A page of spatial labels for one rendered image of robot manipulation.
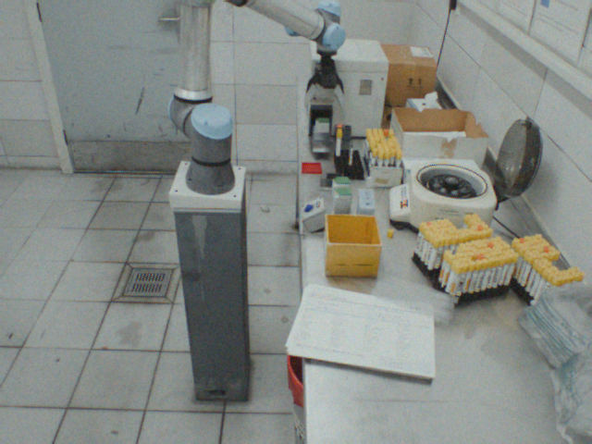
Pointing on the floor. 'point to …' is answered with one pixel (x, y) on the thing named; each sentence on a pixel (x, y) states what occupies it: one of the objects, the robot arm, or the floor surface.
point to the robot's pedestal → (215, 299)
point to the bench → (514, 423)
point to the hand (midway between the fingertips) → (324, 108)
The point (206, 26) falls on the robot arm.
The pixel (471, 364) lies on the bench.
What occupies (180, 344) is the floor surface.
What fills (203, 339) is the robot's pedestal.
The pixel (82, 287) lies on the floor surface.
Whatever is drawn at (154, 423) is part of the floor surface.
